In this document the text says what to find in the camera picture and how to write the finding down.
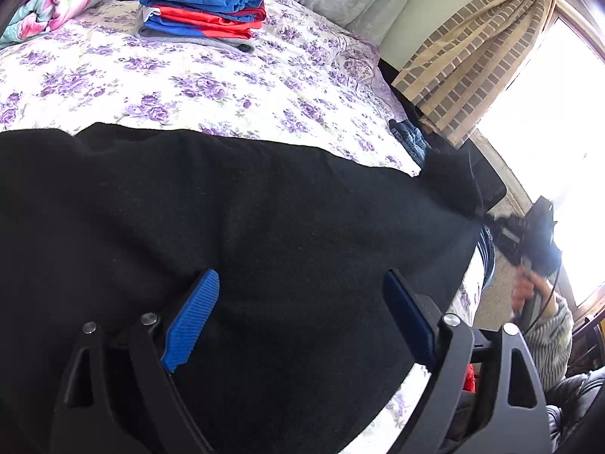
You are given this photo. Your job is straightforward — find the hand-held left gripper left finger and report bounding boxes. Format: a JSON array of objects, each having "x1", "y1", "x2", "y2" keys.
[{"x1": 50, "y1": 269, "x2": 220, "y2": 454}]

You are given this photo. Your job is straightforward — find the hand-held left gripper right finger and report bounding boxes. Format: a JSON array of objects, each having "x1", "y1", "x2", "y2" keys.
[{"x1": 383, "y1": 269, "x2": 554, "y2": 454}]

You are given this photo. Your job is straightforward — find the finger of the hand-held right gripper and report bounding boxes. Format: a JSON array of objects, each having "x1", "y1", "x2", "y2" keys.
[{"x1": 482, "y1": 215, "x2": 525, "y2": 252}]

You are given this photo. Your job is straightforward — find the black pants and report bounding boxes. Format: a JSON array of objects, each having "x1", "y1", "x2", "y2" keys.
[{"x1": 0, "y1": 123, "x2": 492, "y2": 454}]

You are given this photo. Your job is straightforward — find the person's right forearm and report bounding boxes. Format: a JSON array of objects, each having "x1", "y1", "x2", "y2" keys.
[{"x1": 522, "y1": 293, "x2": 575, "y2": 391}]

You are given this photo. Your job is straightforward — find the person's right hand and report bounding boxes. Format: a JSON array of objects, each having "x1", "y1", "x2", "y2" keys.
[{"x1": 513, "y1": 269, "x2": 556, "y2": 314}]

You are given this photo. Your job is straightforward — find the black flat object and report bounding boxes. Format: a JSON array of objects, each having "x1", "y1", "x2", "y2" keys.
[{"x1": 470, "y1": 144, "x2": 508, "y2": 211}]

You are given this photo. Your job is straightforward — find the bright window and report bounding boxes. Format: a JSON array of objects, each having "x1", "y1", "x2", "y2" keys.
[{"x1": 475, "y1": 14, "x2": 605, "y2": 308}]

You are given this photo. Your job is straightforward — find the blue jeans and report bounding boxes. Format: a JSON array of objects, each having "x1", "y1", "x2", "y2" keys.
[{"x1": 388, "y1": 119, "x2": 433, "y2": 166}]

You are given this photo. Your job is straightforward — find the person's leg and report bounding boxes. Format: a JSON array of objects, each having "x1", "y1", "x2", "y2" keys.
[{"x1": 543, "y1": 369, "x2": 605, "y2": 454}]

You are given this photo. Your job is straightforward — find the beige brick-pattern curtain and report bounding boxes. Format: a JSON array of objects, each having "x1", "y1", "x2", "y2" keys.
[{"x1": 392, "y1": 0, "x2": 561, "y2": 147}]

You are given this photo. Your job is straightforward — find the purple floral bedspread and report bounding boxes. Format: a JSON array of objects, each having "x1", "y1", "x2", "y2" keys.
[{"x1": 0, "y1": 0, "x2": 483, "y2": 454}]

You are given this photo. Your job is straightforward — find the folded grey garment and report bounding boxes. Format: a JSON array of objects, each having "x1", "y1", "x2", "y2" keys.
[{"x1": 137, "y1": 26, "x2": 258, "y2": 53}]

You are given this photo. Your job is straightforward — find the folded blue garment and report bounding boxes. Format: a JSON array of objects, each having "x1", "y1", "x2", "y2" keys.
[{"x1": 144, "y1": 16, "x2": 253, "y2": 39}]

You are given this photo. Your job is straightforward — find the folded red garment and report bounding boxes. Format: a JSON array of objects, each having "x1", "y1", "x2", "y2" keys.
[{"x1": 151, "y1": 2, "x2": 268, "y2": 31}]

